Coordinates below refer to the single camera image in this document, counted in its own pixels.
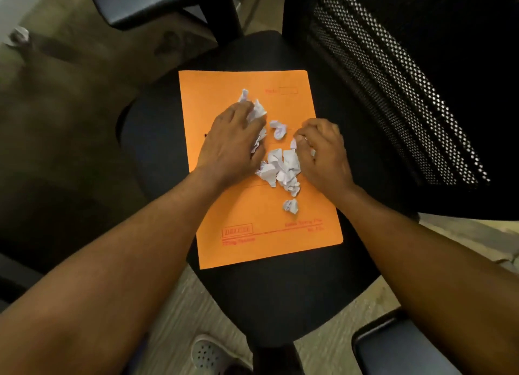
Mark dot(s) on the person's left hand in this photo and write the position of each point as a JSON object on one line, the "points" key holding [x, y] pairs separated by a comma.
{"points": [[229, 149]]}

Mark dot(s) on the orange paper file folder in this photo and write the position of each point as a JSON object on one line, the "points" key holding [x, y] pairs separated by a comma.
{"points": [[251, 224]]}

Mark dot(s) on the small crumpled white paper piece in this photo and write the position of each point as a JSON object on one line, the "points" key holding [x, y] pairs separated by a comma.
{"points": [[279, 129], [291, 206]]}

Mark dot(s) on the person's right forearm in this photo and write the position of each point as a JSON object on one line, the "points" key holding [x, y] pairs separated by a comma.
{"points": [[429, 281]]}

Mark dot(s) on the grey perforated clog shoe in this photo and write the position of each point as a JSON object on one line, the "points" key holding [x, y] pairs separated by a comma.
{"points": [[213, 354]]}

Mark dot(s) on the black chair armrest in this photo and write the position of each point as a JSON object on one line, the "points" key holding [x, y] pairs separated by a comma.
{"points": [[401, 346], [154, 1]]}

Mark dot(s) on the person's left thumb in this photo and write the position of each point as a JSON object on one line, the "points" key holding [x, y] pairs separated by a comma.
{"points": [[258, 151]]}

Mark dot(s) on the large crumpled white paper clump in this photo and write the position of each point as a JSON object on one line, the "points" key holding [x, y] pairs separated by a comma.
{"points": [[282, 168]]}

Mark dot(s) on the person's right thumb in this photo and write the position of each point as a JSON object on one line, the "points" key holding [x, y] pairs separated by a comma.
{"points": [[300, 151]]}

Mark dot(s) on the person's right hand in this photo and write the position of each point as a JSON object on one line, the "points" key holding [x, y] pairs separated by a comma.
{"points": [[326, 161]]}

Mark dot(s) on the black office chair seat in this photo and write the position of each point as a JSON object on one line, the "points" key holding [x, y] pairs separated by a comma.
{"points": [[275, 301]]}

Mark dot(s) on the black mesh chair backrest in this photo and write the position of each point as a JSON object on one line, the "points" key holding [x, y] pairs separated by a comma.
{"points": [[429, 82]]}

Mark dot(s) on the person's left forearm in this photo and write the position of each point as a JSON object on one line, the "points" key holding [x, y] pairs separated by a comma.
{"points": [[109, 273]]}

